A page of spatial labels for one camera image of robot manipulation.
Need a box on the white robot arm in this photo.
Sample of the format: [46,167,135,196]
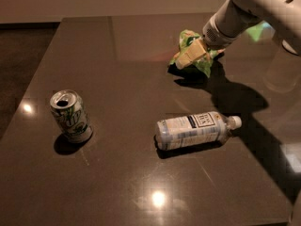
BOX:
[172,0,301,70]

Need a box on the clear plastic tea bottle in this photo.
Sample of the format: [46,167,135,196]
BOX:
[155,111,242,151]

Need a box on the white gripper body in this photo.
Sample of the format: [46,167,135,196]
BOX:
[202,15,236,50]

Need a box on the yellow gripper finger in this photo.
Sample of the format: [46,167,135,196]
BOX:
[175,39,207,70]

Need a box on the green rice chip bag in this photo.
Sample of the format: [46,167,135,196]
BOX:
[169,29,224,77]

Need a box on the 7up soda can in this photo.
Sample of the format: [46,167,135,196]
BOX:
[50,89,93,144]

